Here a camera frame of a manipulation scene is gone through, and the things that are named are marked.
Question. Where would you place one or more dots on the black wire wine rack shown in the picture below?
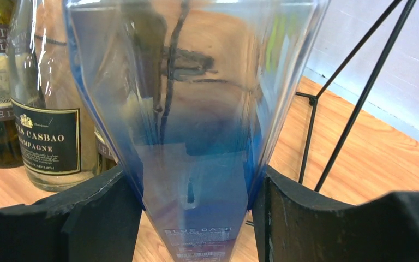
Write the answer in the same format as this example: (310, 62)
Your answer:
(337, 149)

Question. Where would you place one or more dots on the blue square bottle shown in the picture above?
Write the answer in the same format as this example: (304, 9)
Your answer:
(191, 97)

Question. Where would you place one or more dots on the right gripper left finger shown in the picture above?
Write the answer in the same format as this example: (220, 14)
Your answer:
(97, 220)

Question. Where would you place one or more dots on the dark green wine bottle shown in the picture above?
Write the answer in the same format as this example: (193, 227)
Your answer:
(105, 159)

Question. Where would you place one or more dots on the clear champagne bottle black label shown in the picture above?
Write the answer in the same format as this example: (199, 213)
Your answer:
(55, 131)

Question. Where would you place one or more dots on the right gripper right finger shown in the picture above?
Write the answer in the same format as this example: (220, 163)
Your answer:
(295, 223)

